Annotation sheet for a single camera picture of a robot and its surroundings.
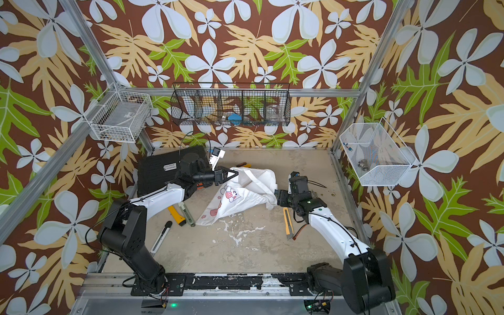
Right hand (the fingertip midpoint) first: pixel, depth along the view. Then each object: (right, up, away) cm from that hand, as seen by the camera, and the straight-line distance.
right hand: (282, 193), depth 87 cm
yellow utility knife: (-16, +13, +25) cm, 33 cm away
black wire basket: (-27, +44, +11) cm, 53 cm away
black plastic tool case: (-65, +10, +15) cm, 67 cm away
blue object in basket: (-22, +35, +8) cm, 42 cm away
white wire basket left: (-72, +35, -2) cm, 80 cm away
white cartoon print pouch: (-14, +2, 0) cm, 14 cm away
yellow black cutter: (-48, -13, +4) cm, 50 cm away
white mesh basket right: (+38, +17, -6) cm, 42 cm away
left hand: (-20, +10, -7) cm, 23 cm away
